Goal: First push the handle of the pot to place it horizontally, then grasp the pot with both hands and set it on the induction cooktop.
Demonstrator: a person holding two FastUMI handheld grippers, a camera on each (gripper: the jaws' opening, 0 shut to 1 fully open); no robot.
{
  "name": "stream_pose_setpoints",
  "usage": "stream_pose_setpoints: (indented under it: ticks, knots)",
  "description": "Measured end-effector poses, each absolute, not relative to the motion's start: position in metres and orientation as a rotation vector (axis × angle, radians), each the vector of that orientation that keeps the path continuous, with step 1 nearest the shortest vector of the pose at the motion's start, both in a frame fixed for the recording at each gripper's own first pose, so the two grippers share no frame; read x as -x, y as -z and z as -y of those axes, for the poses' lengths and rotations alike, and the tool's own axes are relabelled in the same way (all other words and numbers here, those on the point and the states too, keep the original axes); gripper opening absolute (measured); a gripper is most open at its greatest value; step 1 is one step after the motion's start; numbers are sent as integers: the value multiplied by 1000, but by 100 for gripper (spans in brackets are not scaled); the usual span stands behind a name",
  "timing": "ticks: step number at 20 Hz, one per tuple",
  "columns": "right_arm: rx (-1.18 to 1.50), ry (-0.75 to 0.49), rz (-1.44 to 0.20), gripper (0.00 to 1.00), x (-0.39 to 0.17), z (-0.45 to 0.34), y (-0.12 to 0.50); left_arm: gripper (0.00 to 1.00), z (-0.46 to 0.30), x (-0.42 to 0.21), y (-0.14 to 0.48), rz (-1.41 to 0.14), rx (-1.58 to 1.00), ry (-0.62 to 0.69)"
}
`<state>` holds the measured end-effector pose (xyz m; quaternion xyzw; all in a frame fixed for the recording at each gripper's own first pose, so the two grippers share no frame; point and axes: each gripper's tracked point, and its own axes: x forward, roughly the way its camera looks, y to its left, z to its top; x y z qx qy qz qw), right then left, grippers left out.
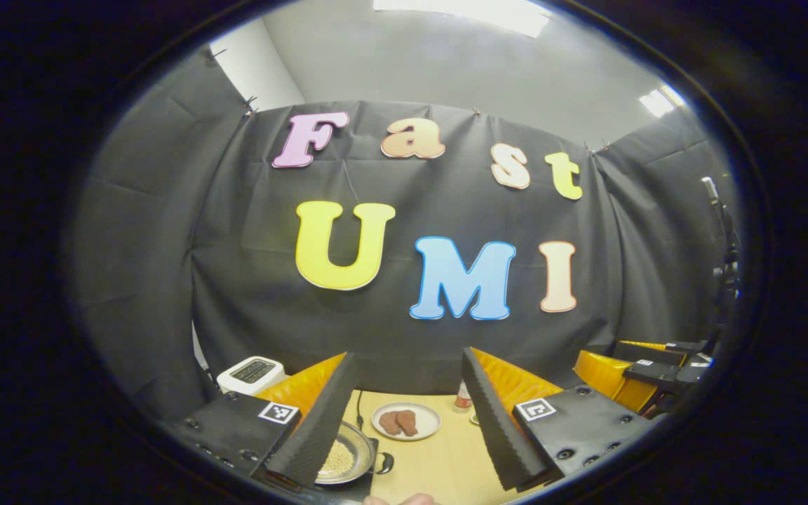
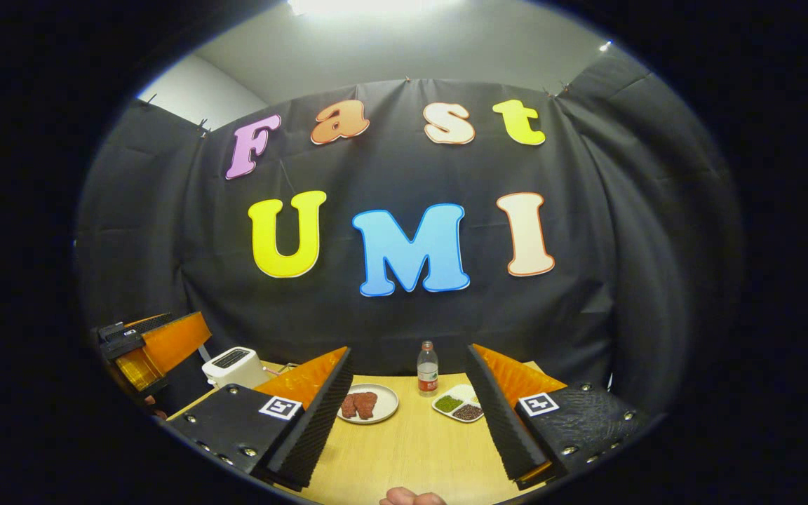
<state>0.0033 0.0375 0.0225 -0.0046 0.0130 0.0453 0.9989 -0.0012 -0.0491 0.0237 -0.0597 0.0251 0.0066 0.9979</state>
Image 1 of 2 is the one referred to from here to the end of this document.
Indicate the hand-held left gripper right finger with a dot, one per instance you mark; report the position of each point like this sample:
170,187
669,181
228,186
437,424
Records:
499,428

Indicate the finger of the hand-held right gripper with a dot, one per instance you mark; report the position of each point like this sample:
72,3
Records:
656,352
607,375

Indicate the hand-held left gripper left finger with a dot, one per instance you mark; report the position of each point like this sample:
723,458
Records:
320,428

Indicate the pile of yellow soybeans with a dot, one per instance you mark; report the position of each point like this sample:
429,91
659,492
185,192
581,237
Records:
337,459

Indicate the clear plastic water bottle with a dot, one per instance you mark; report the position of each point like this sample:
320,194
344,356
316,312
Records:
463,401

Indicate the brown meat piece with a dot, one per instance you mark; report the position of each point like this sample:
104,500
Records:
407,423
388,423

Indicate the round white plate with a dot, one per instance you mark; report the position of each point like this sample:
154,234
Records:
429,421

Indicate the white toaster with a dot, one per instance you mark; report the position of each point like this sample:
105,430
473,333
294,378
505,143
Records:
250,372

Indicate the ceiling light panel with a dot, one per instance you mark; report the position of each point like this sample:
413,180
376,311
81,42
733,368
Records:
660,102

